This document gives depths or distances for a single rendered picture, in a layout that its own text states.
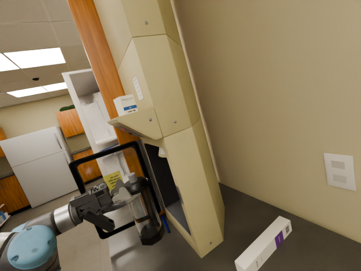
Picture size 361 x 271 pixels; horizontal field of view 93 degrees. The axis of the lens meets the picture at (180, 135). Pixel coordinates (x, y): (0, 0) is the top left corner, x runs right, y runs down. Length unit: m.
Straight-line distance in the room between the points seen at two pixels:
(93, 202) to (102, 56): 0.62
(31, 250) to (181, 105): 0.50
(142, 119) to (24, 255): 0.38
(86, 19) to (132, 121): 0.60
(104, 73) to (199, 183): 0.64
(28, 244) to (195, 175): 0.45
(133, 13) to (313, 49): 0.52
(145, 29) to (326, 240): 0.88
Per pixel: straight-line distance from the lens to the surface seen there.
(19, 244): 0.52
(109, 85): 0.89
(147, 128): 0.52
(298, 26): 0.69
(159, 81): 0.55
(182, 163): 0.58
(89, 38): 0.95
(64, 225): 0.67
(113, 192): 0.71
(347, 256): 0.78
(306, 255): 0.76
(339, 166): 0.72
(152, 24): 0.61
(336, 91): 0.66
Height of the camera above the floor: 1.50
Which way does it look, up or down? 11 degrees down
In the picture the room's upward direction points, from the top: 16 degrees counter-clockwise
